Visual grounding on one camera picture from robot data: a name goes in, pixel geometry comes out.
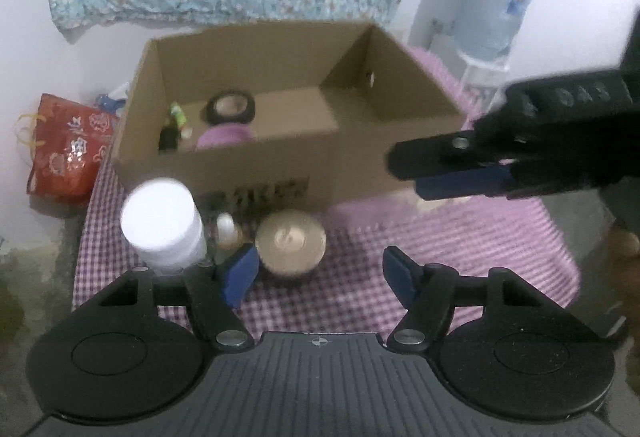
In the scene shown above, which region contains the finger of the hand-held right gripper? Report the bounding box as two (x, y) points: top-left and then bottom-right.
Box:
(414, 164), (531, 202)
(386, 129), (506, 180)

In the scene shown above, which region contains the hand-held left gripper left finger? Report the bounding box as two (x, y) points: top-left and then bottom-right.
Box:
(97, 244), (261, 352)

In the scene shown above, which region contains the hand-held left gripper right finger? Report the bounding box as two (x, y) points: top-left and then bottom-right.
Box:
(382, 245), (556, 353)

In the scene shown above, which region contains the brown cardboard box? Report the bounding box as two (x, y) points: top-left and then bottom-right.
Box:
(111, 19), (468, 212)

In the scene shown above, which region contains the small bottle with white cap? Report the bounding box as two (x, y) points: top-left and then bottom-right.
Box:
(214, 213), (246, 268)

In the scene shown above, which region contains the purple checked cloth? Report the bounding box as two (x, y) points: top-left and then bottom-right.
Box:
(72, 44), (583, 353)

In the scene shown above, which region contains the white plastic bottle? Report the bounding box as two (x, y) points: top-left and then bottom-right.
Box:
(120, 178), (207, 274)

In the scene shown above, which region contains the white water dispenser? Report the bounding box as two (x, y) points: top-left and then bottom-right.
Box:
(407, 0), (513, 112)

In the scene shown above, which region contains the purple roll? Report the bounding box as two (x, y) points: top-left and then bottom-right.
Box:
(196, 123), (258, 152)

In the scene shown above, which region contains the black bottle with green label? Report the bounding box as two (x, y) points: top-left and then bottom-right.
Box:
(157, 102), (188, 152)

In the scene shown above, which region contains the black tape roll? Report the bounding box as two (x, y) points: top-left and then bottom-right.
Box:
(205, 91), (257, 125)

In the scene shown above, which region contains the red patterned bag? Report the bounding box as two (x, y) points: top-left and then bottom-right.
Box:
(15, 93), (118, 205)

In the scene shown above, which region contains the blue and white plastic bag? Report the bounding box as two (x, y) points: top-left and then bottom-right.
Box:
(95, 84), (131, 115)

